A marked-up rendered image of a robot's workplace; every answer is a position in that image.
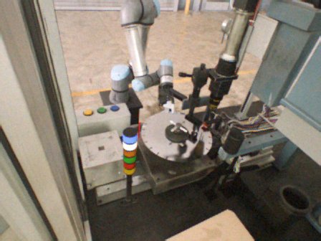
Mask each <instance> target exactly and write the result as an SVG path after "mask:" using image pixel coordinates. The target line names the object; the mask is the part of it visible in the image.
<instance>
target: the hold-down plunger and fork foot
mask: <svg viewBox="0 0 321 241"><path fill-rule="evenodd" d="M194 110H195V108H190V110H189V112H188V114H186V115H185V119H186V120H188V121H189V122H191V123H192V124H193V128H192V130H193V132H195V130H196V128H197V129H198V131H199V129H200V127H201V126H202V125H203V122H201V120H199V119H197V118H195V117H193V112H194Z"/></svg>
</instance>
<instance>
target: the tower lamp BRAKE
mask: <svg viewBox="0 0 321 241"><path fill-rule="evenodd" d="M137 139H138V131H137V130H136V129H135V128H131V127H129V128H125V129H124V130H123V141H124V143H127V144H133V143H135V142H136V141H137Z"/></svg>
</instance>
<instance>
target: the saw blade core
mask: <svg viewBox="0 0 321 241"><path fill-rule="evenodd" d="M184 114H185V115H186V113H182V112H174V114H172V111H169V113H168V112H161V113H156V114H155V115H152V116H151V117H149V119H150V120H149V119H148V118H147V120H145V122H144V124H143V126H145V127H142V128H141V129H142V130H141V135H142V139H143V142H144V144H145V145H146V146H147V148H149V149H150V151H152V152H153V153H154V154H155V155H157V154H158V155H157V156H160V157H161V158H164V159H166V158H167V157H168V158H167V159H168V160H170V161H178V162H186V160H187V161H195V160H196V159H199V158H201V157H203V156H205V155H206V154H207V153H208V151H209V150H210V148H211V145H212V136H211V133H210V130H209V129H208V128H207V127H205V126H203V125H202V126H201V127H200V129H199V131H197V132H193V130H192V128H193V124H192V123H191V122H189V121H188V120H186V119H185V115H184ZM170 120H172V121H173V122H175V123H181V122H183V121H185V123H184V124H183V125H182V126H184V127H186V128H187V129H188V132H189V135H188V138H187V139H186V140H185V141H181V142H177V141H172V140H170V139H168V138H167V136H166V134H165V131H166V127H167V126H168V125H171V124H173V123H171V122H170ZM146 124H147V125H146ZM209 137H210V138H209ZM146 141H147V142H146Z"/></svg>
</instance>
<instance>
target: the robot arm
mask: <svg viewBox="0 0 321 241"><path fill-rule="evenodd" d="M160 12H161V7H160V4H159V3H158V0H124V2H123V5H122V6H121V10H120V23H121V28H123V29H124V33H125V37H126V42H127V44H128V51H129V55H130V61H129V66H126V65H117V66H114V67H113V68H112V69H111V86H112V90H111V93H110V101H111V102H112V103H114V104H118V103H129V102H130V101H131V94H130V91H129V84H132V86H133V89H134V90H135V91H137V92H140V91H141V90H144V89H147V88H151V87H152V86H156V85H158V100H159V104H158V106H163V107H165V110H164V111H162V112H168V113H169V111H171V110H172V114H174V112H175V102H174V97H175V98H176V99H178V100H180V101H181V102H183V99H188V97H186V95H184V94H182V93H180V92H178V91H177V90H175V89H173V63H172V61H170V60H167V59H165V60H162V61H161V62H160V68H158V69H157V71H155V72H153V73H151V74H148V73H149V69H148V66H147V64H146V62H145V54H146V51H147V44H148V39H149V33H150V27H151V26H152V25H154V19H155V18H157V17H158V16H159V15H160Z"/></svg>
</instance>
